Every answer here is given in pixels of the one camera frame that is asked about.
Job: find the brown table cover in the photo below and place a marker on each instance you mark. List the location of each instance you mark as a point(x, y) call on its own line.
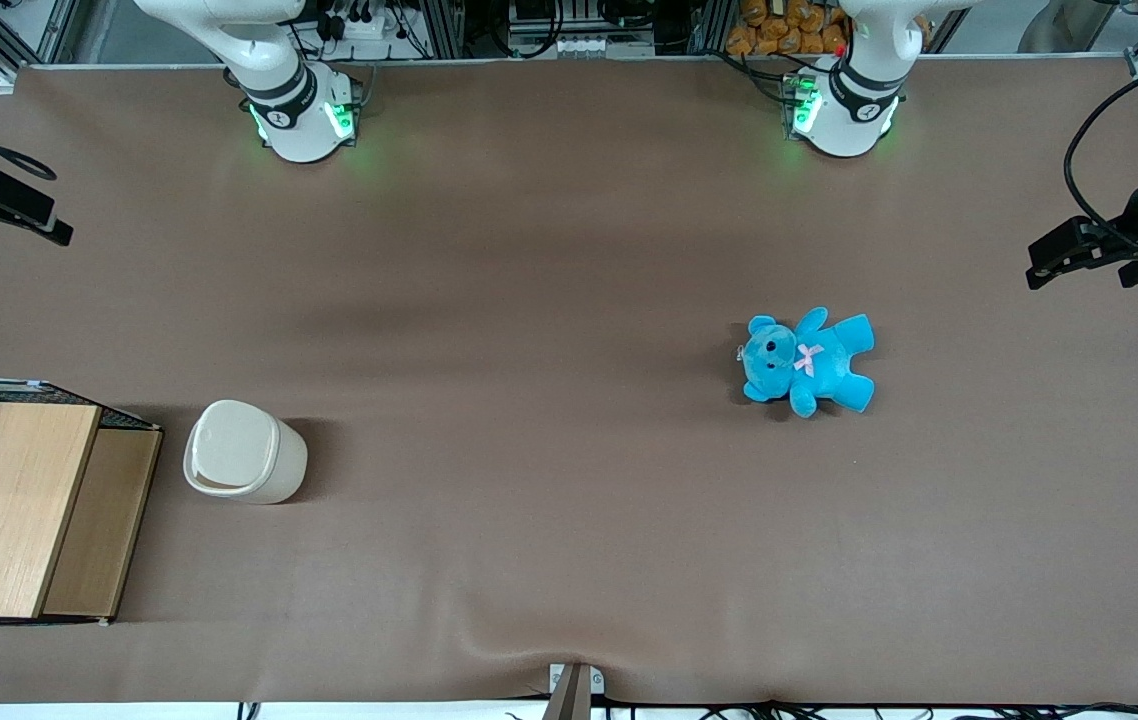
point(569, 480)

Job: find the aluminium camera pole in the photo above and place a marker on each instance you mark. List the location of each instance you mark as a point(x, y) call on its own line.
point(569, 700)

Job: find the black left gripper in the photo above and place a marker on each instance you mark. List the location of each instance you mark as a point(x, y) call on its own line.
point(1132, 238)

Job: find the orange snack bags pile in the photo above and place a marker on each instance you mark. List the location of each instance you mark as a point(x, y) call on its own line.
point(779, 25)

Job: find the light wooden shelf board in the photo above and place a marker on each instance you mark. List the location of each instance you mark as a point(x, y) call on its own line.
point(14, 505)

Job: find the white power strip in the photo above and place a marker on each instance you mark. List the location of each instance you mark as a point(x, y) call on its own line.
point(359, 25)

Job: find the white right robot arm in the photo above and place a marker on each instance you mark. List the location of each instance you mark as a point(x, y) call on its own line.
point(294, 120)

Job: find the grey metal mount bracket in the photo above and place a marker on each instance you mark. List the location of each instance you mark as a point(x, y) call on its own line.
point(597, 682)

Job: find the white connector block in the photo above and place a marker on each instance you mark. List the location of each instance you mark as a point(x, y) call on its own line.
point(601, 46)

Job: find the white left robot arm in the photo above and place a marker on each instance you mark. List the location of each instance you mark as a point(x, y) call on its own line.
point(844, 115)

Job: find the blue teddy bear plush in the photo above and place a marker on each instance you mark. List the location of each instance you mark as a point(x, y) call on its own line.
point(814, 362)

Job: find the dark wooden shelf board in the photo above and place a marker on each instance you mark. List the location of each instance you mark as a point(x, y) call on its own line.
point(99, 525)

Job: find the cream lidded trash can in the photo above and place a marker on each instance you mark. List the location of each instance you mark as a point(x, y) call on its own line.
point(249, 450)

